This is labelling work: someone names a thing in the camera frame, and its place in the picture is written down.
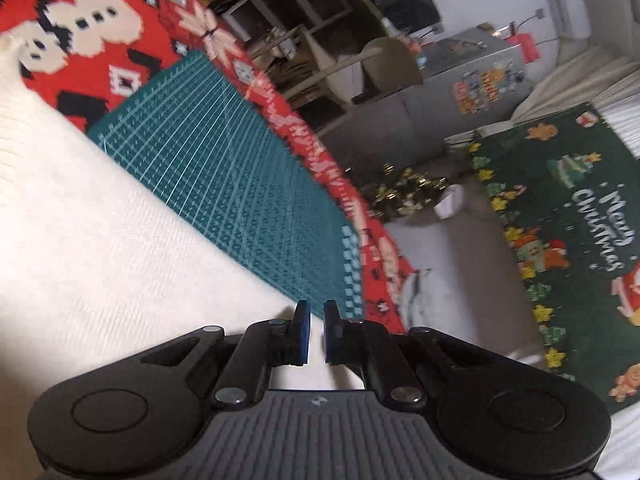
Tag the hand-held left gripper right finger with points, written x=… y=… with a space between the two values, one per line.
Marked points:
x=330 y=335

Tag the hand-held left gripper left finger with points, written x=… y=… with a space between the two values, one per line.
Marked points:
x=301 y=335

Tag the white knit vest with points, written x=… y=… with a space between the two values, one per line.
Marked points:
x=100 y=260

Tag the small Christmas tree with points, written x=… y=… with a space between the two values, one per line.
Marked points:
x=400 y=195

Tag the white paper sheet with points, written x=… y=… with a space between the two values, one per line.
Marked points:
x=450 y=202

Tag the green cutting mat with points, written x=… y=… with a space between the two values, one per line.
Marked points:
x=225 y=160

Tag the cream chair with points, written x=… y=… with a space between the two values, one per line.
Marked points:
x=390 y=60

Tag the silver refrigerator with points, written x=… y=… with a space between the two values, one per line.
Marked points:
x=450 y=65

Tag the red patterned blanket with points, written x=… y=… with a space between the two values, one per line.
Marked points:
x=155 y=30

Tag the white curtain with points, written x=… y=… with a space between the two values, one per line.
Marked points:
x=590 y=80

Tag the green Christmas wall banner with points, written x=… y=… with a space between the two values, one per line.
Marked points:
x=575 y=260

